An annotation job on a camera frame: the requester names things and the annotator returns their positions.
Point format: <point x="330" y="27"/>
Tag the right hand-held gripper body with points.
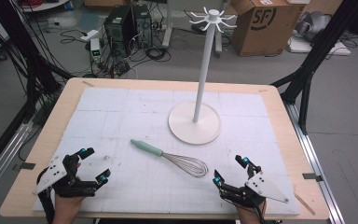
<point x="262" y="188"/>

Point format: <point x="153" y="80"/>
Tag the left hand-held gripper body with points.
<point x="51" y="174"/>

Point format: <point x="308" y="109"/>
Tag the white hook rack stand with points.
<point x="203" y="62"/>

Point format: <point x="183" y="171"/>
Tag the person's right hand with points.
<point x="248" y="215"/>

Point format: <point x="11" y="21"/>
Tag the person's left hand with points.
<point x="66" y="207"/>

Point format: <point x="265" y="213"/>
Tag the black tape piece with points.
<point x="311" y="176"/>
<point x="26" y="165"/>

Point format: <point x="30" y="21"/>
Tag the thin wooden stick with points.
<point x="304" y="202"/>

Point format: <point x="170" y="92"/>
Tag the wooden table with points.
<point x="62" y="105"/>

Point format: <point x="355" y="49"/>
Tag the white foam mat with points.
<point x="136" y="102"/>

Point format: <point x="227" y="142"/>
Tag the white device with green display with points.
<point x="95" y="49"/>

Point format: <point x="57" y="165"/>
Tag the white power strip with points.
<point x="89" y="35"/>

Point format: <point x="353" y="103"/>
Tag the large black computer tower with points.
<point x="119" y="28"/>

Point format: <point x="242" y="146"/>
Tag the large cardboard box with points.
<point x="265" y="28"/>

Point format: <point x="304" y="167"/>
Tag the white flat board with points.
<point x="323" y="48"/>

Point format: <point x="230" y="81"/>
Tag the slim black computer tower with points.
<point x="143" y="25"/>

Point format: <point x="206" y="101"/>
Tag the white metal stand leg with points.
<point x="167" y="25"/>

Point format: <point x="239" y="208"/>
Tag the round white table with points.
<point x="43" y="4"/>

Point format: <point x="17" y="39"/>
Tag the aluminium rail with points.
<point x="3" y="158"/>
<point x="317" y="168"/>

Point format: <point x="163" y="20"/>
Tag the black metal frame stand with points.
<point x="18" y="46"/>
<point x="317" y="53"/>

